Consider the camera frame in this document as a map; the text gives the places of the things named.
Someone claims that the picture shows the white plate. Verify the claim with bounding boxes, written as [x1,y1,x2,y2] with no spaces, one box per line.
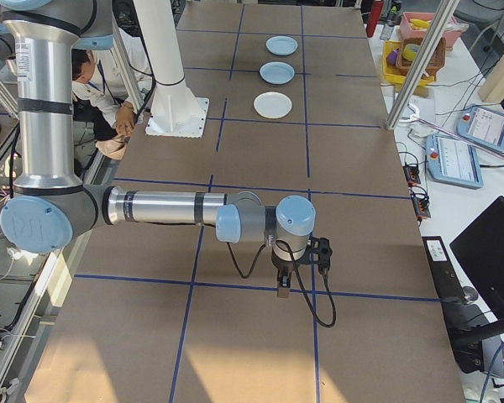
[253,91,294,120]

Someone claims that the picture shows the light blue plate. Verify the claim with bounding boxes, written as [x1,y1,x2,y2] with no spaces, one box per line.
[259,61,296,86]
[265,35,300,57]

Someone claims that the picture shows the black orange circuit board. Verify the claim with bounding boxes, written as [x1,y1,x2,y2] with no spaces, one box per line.
[410,191,433,222]
[402,163,422,186]

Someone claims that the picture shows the black base with white label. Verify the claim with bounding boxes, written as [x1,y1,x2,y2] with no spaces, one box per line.
[422,235,488,320]

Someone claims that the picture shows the white crumpled tissue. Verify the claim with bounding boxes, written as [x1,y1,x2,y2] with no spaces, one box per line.
[407,123,436,140]

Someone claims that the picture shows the blue teach pendant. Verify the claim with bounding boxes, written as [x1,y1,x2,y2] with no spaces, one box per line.
[455,104,504,152]
[423,133,485,189]

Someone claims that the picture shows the white plastic hook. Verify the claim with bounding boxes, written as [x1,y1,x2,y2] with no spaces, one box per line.
[401,102,423,125]

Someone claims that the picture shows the black monitor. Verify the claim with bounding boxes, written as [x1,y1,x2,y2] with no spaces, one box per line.
[449,195,504,320]

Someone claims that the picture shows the pink thin rod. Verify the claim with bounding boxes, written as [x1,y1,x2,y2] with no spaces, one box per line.
[417,117,504,163]

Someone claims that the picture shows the yellow plastic bin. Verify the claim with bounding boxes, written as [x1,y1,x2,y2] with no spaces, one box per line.
[381,39,440,88]

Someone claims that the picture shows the person in white jacket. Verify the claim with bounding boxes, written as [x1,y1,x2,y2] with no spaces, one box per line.
[71,48,155,142]

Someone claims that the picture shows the clear bottle dark cap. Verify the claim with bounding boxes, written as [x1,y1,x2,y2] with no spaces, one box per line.
[380,8,400,41]

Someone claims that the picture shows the brown wicker basket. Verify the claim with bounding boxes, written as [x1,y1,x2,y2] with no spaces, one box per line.
[396,36,447,81]

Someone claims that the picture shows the red bottle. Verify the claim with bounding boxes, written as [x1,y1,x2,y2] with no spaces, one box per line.
[367,0,383,39]

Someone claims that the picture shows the pink plastic basket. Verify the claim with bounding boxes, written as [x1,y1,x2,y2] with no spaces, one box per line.
[398,11,470,52]

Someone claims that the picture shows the grey office chair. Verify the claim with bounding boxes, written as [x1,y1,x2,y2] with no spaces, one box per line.
[453,0,504,51]

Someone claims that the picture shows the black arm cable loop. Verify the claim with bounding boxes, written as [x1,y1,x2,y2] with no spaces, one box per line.
[225,240,266,280]

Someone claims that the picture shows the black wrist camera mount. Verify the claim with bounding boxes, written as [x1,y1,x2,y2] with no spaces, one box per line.
[304,236,333,276]

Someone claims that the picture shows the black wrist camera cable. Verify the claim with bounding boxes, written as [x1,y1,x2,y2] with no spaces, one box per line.
[276,239,337,329]

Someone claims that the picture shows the blue cable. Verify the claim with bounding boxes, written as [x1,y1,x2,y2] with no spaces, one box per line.
[480,338,504,403]

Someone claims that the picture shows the aluminium profile post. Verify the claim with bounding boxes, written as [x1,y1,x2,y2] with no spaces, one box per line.
[384,0,463,131]

